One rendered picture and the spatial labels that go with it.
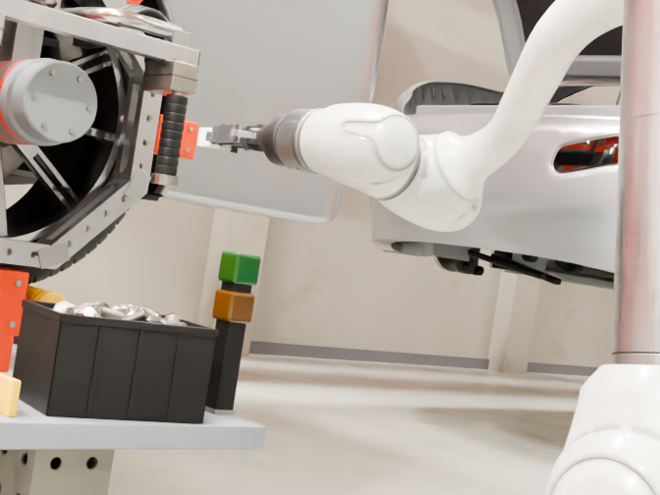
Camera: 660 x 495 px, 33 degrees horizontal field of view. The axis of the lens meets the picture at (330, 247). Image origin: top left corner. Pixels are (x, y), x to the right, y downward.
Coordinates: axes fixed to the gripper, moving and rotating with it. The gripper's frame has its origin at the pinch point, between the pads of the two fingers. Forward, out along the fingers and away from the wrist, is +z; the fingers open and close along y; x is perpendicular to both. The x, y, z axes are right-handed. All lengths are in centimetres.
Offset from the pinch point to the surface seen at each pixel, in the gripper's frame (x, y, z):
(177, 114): 3.5, -0.7, 10.3
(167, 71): 10.2, -2.6, 12.1
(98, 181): -8.0, 4.4, 41.1
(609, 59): 93, 321, 163
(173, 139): -0.6, -0.7, 10.4
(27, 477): -45, -39, -30
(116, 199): -11.1, 3.6, 32.5
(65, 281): -49, 199, 405
